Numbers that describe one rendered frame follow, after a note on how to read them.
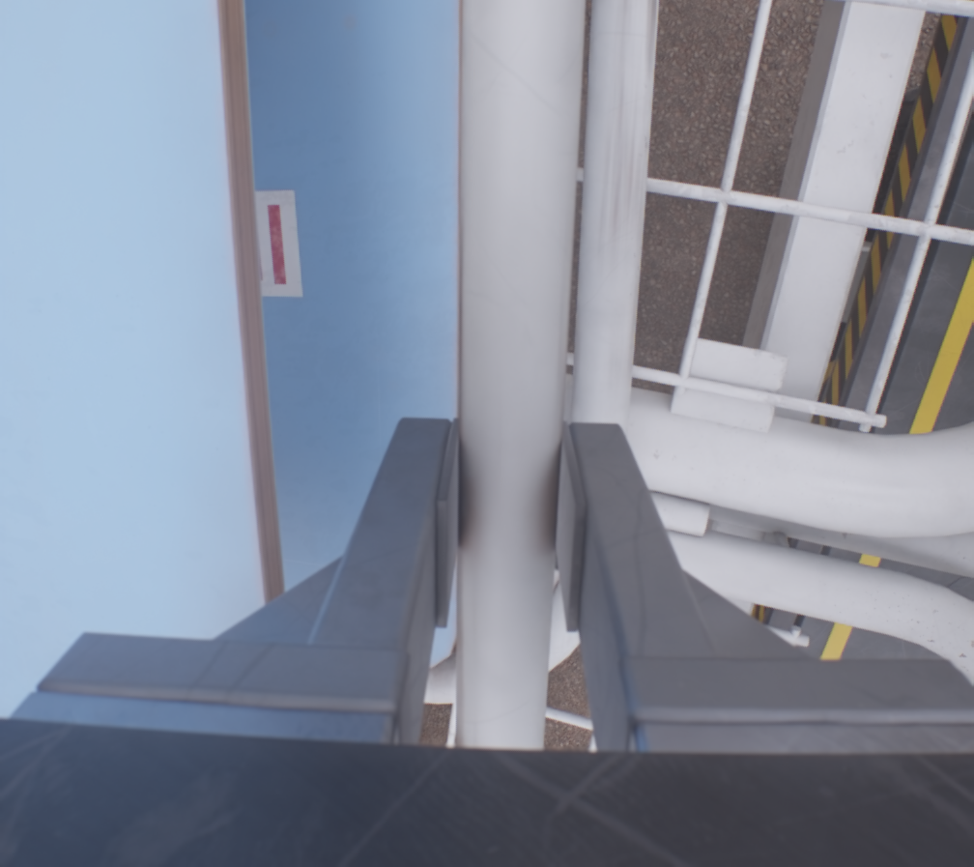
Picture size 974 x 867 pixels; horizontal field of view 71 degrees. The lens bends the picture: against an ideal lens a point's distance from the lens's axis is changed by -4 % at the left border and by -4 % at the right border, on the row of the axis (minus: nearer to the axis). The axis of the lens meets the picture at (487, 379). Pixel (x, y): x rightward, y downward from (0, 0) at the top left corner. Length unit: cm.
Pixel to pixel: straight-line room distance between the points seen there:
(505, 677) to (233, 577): 7
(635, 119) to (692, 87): 53
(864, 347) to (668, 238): 34
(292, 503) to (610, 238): 17
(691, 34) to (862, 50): 46
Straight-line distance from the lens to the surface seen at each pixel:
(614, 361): 26
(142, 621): 20
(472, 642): 16
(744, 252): 78
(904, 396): 49
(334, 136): 27
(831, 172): 33
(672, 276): 78
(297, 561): 33
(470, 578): 16
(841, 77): 33
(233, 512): 17
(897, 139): 70
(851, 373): 48
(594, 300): 25
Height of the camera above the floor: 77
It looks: 68 degrees down
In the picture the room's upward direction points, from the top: 139 degrees counter-clockwise
